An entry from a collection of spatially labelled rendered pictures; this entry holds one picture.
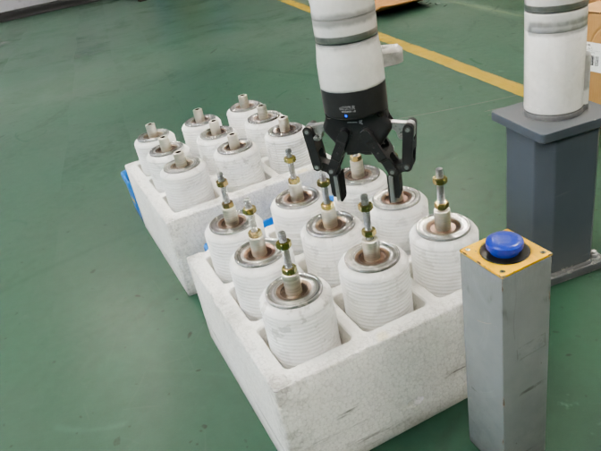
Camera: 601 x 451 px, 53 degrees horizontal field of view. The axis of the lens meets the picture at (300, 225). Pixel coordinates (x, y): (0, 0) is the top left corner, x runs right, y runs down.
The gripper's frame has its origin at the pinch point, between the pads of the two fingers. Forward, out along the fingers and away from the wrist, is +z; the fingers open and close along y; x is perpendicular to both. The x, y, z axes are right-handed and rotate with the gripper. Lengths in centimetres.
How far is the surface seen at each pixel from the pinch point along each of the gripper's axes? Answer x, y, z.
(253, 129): 50, -42, 12
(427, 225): 8.9, 5.2, 10.3
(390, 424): -8.7, 1.9, 32.4
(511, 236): -5.6, 17.7, 2.4
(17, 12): 430, -494, 34
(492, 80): 150, -1, 37
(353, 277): -4.1, -2.0, 10.9
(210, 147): 41, -48, 12
